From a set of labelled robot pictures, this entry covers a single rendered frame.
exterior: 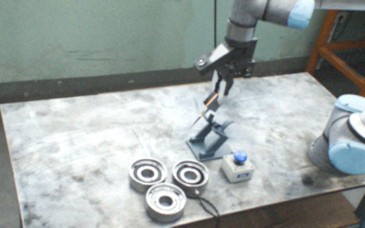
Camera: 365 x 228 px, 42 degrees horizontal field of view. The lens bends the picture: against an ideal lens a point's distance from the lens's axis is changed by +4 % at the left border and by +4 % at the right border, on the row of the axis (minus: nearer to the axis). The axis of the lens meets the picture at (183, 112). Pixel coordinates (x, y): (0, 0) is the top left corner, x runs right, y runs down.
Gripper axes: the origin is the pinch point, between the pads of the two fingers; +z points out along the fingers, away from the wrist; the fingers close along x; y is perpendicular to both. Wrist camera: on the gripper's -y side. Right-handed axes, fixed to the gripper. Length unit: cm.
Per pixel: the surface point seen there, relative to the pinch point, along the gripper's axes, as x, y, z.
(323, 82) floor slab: 128, 178, 100
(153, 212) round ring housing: -21.7, -25.5, 16.9
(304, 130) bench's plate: 1.1, 39.8, 20.0
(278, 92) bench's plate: 24, 44, 20
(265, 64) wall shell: 148, 137, 92
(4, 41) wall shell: 149, -42, 62
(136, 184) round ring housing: -11.1, -26.6, 17.3
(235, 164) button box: -12.5, 3.5, 15.4
